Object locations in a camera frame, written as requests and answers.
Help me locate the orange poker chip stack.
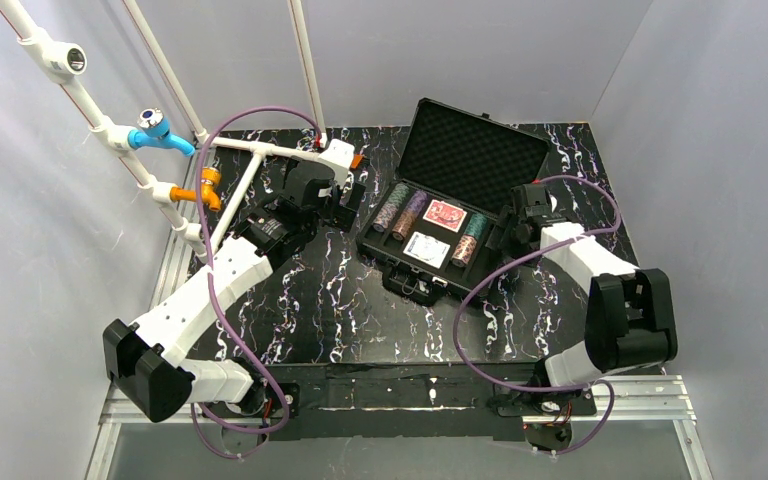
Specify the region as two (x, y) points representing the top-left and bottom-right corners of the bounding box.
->
(451, 235), (478, 268)

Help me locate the green poker chip stack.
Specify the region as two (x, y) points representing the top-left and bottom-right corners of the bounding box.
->
(372, 183), (410, 233)

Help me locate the red playing card deck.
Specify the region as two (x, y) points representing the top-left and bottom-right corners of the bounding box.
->
(422, 199), (467, 232)

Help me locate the blue playing card deck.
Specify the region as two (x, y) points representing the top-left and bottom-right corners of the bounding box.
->
(402, 232), (451, 269)

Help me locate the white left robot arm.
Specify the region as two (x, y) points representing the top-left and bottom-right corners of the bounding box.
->
(102, 161), (364, 422)

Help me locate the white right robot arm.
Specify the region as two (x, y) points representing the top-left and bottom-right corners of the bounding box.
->
(503, 183), (678, 388)

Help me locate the black poker set case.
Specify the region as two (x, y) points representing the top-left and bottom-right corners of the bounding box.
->
(356, 98), (549, 306)

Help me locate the teal poker chip stack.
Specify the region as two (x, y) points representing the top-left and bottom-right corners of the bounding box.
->
(464, 213), (489, 240)

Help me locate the small orange block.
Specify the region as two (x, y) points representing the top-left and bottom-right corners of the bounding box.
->
(350, 154), (364, 170)

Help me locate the purple poker chip stack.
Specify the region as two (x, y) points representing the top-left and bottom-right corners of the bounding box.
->
(391, 190), (428, 241)

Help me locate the orange plastic faucet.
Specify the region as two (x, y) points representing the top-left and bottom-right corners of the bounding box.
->
(169, 167), (222, 212)

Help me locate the blue plastic faucet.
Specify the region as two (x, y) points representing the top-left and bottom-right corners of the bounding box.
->
(127, 108), (196, 157)

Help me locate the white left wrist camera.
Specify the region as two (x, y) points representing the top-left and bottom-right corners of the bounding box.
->
(316, 139), (355, 188)

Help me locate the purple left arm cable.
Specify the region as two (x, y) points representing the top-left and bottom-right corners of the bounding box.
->
(187, 105), (324, 461)

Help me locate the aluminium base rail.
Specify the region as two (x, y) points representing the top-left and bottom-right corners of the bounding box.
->
(85, 148), (713, 480)

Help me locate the white PVC pipe frame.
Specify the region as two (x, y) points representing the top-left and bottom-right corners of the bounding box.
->
(0, 1), (353, 261)

